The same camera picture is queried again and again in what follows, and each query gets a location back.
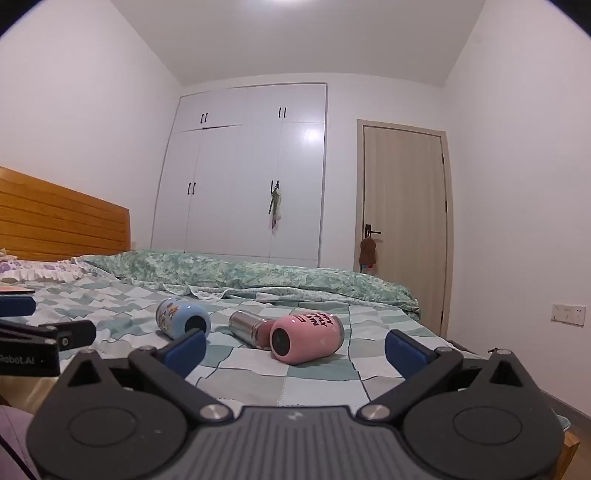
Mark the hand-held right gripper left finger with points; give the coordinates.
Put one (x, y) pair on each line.
(184, 353)

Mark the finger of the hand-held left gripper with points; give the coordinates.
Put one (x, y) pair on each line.
(74, 334)
(16, 305)

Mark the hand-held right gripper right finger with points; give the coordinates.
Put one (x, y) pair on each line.
(406, 353)

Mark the blue cartoon print cup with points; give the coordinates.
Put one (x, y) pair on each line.
(174, 314)

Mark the silver steel cup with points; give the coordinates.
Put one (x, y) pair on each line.
(244, 326)

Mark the pink cup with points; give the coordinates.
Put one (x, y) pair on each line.
(307, 339)

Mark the person's left forearm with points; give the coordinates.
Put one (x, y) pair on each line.
(25, 390)

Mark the flat orange book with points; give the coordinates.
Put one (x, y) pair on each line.
(14, 290)

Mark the purple floral pillow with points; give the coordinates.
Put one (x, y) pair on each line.
(32, 270)

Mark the checkered bed sheet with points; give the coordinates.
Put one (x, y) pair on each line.
(258, 374)

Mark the person's purple clothing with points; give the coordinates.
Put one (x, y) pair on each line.
(16, 443)

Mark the wooden headboard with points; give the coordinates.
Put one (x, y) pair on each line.
(60, 221)

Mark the green floral quilt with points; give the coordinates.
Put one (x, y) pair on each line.
(258, 274)

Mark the brown hanging bag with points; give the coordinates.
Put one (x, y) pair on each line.
(368, 251)

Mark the light wooden door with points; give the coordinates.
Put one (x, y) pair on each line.
(406, 207)

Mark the green hanging ornament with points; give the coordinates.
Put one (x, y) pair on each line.
(276, 203)

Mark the white wardrobe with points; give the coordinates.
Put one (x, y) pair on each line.
(240, 175)

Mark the ceiling light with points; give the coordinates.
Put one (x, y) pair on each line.
(288, 2)

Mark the white wall socket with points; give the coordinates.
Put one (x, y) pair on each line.
(568, 314)

